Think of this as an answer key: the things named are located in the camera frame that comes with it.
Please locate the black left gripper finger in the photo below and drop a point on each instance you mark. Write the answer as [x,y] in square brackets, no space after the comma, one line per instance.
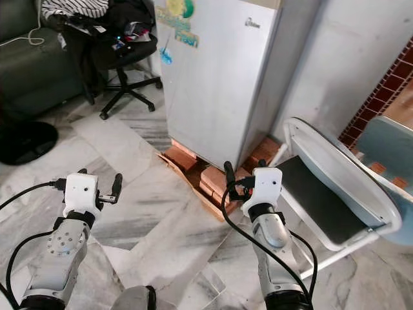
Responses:
[82,171]
[117,185]

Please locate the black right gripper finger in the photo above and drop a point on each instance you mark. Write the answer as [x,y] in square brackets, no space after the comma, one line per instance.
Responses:
[229,174]
[262,164]

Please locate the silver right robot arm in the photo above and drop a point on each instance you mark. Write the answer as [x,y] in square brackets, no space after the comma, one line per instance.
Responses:
[274,239]

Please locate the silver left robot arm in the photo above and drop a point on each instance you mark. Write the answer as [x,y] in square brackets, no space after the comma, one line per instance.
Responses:
[58,258]

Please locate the silver fridge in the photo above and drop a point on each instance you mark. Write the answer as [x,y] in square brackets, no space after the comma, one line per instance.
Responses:
[216,84]

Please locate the red brick stack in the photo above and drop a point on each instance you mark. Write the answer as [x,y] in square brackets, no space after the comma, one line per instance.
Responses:
[214,184]

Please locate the brown cardboard sheet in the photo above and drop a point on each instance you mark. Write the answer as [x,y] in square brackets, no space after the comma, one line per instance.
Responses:
[184,181]

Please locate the round black fan base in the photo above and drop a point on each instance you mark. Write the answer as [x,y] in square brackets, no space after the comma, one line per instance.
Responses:
[26,142]

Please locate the white folding chair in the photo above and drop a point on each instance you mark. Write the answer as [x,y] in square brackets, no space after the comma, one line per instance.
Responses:
[335,168]

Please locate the grey robot left leg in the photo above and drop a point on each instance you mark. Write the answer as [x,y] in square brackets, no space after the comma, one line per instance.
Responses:
[132,299]

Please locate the dark green sofa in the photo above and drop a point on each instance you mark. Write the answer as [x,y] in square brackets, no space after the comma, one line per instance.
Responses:
[32,77]

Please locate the black office chair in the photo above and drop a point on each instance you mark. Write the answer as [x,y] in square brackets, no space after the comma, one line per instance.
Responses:
[122,61]

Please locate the light blue plastic chair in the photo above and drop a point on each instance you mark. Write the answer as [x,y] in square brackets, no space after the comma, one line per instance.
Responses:
[390,148]

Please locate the small blue sticker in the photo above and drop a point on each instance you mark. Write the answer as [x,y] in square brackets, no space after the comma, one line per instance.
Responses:
[165,55]

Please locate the green fresh sticker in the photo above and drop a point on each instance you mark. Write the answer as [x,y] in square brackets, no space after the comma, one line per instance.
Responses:
[177,26]

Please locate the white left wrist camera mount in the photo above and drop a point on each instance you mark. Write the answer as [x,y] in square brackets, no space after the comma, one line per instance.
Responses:
[80,190]

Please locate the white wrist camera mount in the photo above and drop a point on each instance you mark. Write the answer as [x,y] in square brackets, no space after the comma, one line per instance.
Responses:
[264,187]
[80,190]

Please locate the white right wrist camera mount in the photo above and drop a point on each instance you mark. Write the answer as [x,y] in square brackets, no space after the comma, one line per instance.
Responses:
[264,187]

